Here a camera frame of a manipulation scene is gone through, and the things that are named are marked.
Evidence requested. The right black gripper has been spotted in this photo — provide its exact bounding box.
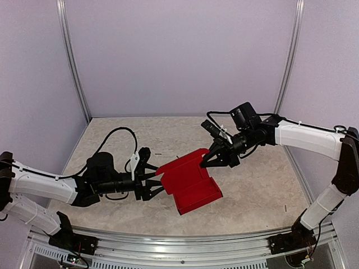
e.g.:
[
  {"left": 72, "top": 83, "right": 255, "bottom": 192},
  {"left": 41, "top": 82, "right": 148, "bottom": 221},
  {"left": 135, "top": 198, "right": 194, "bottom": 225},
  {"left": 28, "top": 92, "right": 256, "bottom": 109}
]
[{"left": 200, "top": 126, "right": 255, "bottom": 167}]

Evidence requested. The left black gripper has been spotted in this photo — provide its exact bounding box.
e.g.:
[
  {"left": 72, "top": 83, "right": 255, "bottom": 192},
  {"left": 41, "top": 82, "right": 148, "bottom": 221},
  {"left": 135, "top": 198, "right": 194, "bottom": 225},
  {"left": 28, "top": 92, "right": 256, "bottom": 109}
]
[{"left": 96, "top": 164, "right": 169, "bottom": 201}]

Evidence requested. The red paper box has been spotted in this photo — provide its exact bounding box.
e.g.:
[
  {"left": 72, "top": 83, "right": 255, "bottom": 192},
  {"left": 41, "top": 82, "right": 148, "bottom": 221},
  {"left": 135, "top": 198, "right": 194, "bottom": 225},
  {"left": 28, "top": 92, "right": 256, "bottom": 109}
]
[{"left": 155, "top": 149, "right": 223, "bottom": 215}]

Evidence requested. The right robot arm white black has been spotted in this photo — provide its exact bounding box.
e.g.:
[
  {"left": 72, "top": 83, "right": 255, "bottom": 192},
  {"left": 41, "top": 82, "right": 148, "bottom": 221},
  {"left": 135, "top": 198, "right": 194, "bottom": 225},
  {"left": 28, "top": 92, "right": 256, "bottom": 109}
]
[{"left": 200, "top": 102, "right": 358, "bottom": 249}]

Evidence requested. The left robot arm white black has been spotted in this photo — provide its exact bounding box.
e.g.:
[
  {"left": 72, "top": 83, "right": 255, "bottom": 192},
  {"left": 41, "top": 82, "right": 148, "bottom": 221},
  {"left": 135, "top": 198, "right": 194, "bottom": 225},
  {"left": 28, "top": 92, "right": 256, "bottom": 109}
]
[{"left": 1, "top": 148, "right": 164, "bottom": 249}]

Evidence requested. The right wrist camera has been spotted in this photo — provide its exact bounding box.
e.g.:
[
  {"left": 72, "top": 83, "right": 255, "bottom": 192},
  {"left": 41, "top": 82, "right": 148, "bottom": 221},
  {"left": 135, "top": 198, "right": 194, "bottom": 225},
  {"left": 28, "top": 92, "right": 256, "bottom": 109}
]
[{"left": 201, "top": 120, "right": 231, "bottom": 139}]

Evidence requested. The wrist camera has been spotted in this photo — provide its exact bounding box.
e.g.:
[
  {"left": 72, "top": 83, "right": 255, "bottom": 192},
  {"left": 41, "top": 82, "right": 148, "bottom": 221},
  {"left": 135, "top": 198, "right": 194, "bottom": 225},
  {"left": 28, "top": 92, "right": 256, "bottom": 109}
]
[
  {"left": 130, "top": 147, "right": 151, "bottom": 181},
  {"left": 201, "top": 120, "right": 231, "bottom": 139}
]

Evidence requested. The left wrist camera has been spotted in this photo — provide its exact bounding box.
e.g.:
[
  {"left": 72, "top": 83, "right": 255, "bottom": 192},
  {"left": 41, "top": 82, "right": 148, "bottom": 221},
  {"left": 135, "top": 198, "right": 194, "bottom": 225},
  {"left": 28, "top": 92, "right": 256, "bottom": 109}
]
[{"left": 130, "top": 147, "right": 151, "bottom": 181}]

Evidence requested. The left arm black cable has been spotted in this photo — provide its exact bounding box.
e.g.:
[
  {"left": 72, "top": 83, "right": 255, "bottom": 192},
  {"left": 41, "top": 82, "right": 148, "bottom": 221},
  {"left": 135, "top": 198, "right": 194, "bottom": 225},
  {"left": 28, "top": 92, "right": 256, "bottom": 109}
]
[{"left": 0, "top": 127, "right": 139, "bottom": 201}]

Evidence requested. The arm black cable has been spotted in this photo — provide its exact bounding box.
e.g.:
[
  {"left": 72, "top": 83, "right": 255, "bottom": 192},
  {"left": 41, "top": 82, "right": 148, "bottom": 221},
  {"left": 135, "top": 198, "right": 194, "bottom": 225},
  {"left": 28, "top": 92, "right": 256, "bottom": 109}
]
[
  {"left": 206, "top": 110, "right": 347, "bottom": 253},
  {"left": 0, "top": 127, "right": 139, "bottom": 201}
]

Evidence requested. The front aluminium rail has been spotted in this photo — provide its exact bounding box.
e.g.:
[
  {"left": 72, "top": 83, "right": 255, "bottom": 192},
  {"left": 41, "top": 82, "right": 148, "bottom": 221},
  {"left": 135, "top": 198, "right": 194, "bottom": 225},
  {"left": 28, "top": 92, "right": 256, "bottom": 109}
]
[{"left": 16, "top": 222, "right": 348, "bottom": 268}]

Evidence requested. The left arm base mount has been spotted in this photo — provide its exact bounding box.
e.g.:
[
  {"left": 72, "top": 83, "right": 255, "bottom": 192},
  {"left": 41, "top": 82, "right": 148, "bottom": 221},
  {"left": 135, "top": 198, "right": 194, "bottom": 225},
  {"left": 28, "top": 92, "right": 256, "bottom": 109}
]
[{"left": 48, "top": 233, "right": 98, "bottom": 255}]

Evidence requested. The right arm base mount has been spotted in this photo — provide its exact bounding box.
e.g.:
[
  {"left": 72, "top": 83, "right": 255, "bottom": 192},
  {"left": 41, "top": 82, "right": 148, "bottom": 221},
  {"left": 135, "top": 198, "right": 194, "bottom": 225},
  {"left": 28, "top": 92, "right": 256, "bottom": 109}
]
[{"left": 268, "top": 232, "right": 316, "bottom": 254}]

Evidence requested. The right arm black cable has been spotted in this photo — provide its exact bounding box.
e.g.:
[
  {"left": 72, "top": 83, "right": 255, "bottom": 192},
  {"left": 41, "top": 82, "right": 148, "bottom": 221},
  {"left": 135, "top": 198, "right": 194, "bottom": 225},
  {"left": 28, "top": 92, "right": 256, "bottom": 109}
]
[{"left": 206, "top": 110, "right": 347, "bottom": 253}]

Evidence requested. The right aluminium frame post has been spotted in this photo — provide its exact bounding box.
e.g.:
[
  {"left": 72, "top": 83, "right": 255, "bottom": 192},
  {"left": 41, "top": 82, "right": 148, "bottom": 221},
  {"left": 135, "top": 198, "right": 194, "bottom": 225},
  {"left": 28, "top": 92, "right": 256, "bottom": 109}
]
[{"left": 270, "top": 0, "right": 305, "bottom": 123}]

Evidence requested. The aluminium frame post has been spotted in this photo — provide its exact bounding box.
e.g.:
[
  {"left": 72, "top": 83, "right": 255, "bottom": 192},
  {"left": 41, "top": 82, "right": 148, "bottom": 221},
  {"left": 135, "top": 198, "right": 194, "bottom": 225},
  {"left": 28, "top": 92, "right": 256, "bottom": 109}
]
[
  {"left": 56, "top": 0, "right": 92, "bottom": 124},
  {"left": 270, "top": 0, "right": 305, "bottom": 123}
]

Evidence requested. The left aluminium frame post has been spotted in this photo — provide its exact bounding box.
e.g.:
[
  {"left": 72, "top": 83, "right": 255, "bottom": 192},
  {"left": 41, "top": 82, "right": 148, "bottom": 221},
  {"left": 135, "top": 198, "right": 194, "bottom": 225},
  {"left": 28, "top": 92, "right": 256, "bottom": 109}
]
[{"left": 56, "top": 0, "right": 92, "bottom": 124}]

